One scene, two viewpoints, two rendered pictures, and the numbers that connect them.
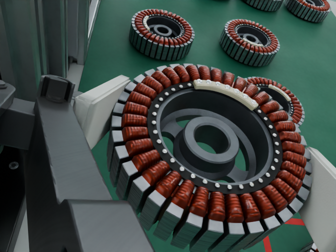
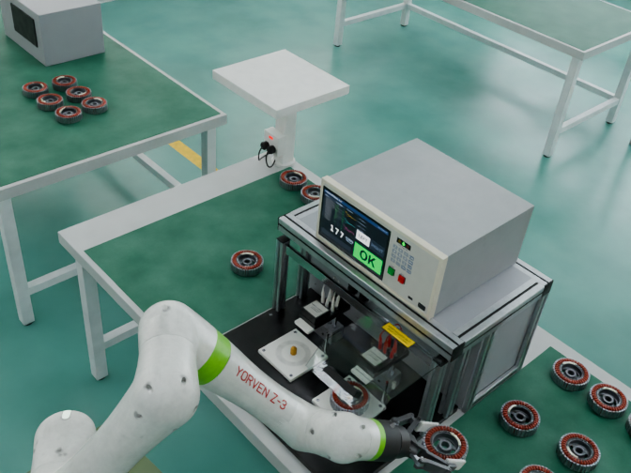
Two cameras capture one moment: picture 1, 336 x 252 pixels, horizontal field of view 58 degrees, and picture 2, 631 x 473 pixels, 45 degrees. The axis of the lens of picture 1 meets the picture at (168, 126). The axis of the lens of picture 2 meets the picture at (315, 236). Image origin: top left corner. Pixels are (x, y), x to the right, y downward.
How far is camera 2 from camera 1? 182 cm
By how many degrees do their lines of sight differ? 45
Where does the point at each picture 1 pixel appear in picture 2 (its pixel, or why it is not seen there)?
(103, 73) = (470, 422)
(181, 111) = (447, 438)
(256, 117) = (458, 447)
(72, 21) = (463, 393)
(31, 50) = (430, 404)
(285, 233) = not seen: outside the picture
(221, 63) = (546, 453)
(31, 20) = (432, 398)
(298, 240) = not seen: outside the picture
